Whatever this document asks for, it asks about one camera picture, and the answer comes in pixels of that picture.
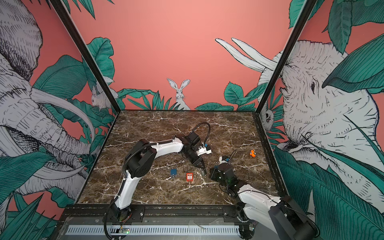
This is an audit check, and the red safety padlock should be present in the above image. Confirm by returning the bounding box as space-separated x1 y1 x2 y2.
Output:
186 173 194 182

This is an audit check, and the blue padlock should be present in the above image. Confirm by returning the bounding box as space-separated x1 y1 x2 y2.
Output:
170 169 178 178

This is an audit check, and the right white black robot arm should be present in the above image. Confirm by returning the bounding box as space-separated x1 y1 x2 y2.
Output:
209 161 321 240

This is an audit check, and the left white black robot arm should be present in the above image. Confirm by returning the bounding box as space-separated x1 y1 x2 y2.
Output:
105 133 212 222

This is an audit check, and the orange toy car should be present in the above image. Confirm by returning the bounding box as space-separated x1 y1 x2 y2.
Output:
250 150 256 158

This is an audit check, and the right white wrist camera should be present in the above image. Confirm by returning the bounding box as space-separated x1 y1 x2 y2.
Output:
219 156 231 165

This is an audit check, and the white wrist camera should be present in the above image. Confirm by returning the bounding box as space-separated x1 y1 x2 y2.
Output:
196 144 212 156
219 156 231 165

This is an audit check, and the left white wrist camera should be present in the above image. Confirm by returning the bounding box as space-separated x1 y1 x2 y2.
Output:
196 144 212 156

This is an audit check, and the left black corrugated cable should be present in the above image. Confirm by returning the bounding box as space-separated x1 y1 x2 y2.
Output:
189 121 212 145

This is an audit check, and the white slotted cable duct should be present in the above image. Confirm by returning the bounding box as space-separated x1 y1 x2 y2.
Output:
65 225 240 237

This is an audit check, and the black mounting rail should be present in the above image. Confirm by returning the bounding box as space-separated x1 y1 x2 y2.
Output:
61 204 304 224

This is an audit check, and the left black frame post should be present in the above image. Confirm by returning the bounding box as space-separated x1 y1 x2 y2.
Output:
50 0 121 114

